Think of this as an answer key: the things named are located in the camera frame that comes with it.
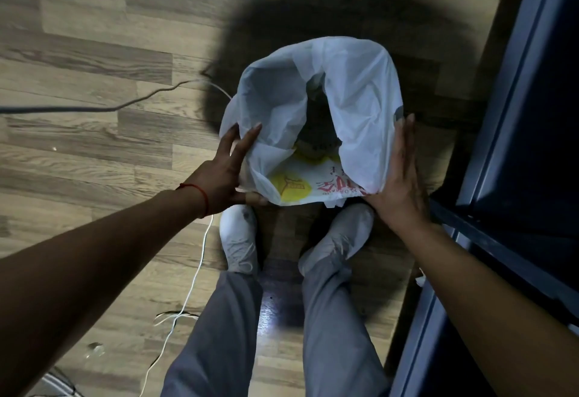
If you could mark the person's left hand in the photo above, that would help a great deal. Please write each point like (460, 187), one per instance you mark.
(217, 181)

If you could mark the person's right hand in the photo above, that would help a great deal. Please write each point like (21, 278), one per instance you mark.
(402, 193)

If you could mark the person's right thumb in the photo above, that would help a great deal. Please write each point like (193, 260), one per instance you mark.
(376, 197)

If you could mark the person's left middle finger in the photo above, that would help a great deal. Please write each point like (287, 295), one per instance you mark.
(229, 141)

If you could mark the person's left thumb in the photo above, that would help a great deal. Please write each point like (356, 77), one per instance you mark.
(253, 199)

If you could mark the white plastic bag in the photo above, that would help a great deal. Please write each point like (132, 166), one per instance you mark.
(362, 107)

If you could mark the person's left forearm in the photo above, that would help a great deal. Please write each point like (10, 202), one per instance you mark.
(90, 274)

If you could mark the person's right forearm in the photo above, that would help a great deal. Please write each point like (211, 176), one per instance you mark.
(488, 319)

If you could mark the white shoe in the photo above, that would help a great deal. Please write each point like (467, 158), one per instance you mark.
(239, 238)
(339, 238)

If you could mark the white paper scrap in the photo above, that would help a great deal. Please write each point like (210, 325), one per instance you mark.
(420, 280)

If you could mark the grey trousers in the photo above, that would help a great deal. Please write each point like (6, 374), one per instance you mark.
(334, 342)

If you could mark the crumpled clear wrapper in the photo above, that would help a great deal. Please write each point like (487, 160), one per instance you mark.
(95, 349)

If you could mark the grey metal object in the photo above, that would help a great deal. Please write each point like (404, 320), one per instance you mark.
(56, 386)

